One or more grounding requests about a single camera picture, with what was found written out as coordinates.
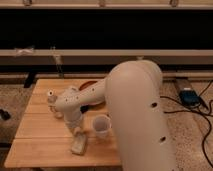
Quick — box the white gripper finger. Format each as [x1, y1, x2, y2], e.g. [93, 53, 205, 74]
[74, 127, 85, 136]

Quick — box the white sponge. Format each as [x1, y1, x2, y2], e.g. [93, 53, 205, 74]
[71, 132, 87, 155]

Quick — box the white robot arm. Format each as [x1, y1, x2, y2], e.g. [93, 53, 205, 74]
[55, 60, 178, 171]

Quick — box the white plastic bottle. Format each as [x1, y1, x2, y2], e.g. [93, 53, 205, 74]
[47, 90, 63, 119]

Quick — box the orange plate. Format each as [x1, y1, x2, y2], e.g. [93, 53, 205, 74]
[78, 79, 107, 107]

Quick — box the black object on floor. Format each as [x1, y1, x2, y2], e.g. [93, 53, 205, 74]
[0, 109, 11, 120]

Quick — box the blue power box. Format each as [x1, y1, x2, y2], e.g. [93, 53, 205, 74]
[179, 89, 199, 106]

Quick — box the long wooden bench rail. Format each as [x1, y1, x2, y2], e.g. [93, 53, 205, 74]
[0, 49, 213, 66]

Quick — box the black cable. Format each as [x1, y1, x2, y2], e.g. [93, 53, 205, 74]
[160, 79, 213, 169]

